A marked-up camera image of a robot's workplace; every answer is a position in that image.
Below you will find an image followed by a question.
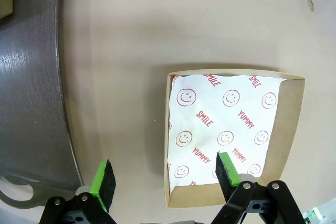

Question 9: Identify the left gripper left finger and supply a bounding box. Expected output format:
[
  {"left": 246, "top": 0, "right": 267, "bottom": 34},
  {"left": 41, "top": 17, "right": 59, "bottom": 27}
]
[{"left": 39, "top": 158, "right": 118, "bottom": 224}]

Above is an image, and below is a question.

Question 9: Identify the dark brown plastic tray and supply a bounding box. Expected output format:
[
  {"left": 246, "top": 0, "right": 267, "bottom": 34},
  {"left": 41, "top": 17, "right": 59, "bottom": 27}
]
[{"left": 0, "top": 0, "right": 85, "bottom": 209}]

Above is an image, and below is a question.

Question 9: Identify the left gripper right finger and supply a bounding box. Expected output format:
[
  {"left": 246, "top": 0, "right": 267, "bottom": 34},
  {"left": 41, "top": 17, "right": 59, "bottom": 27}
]
[{"left": 212, "top": 151, "right": 307, "bottom": 224}]

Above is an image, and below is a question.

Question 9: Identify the white printed paper liner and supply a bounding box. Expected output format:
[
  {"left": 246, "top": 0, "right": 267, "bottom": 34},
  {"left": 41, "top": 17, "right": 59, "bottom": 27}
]
[{"left": 167, "top": 72, "right": 286, "bottom": 192}]

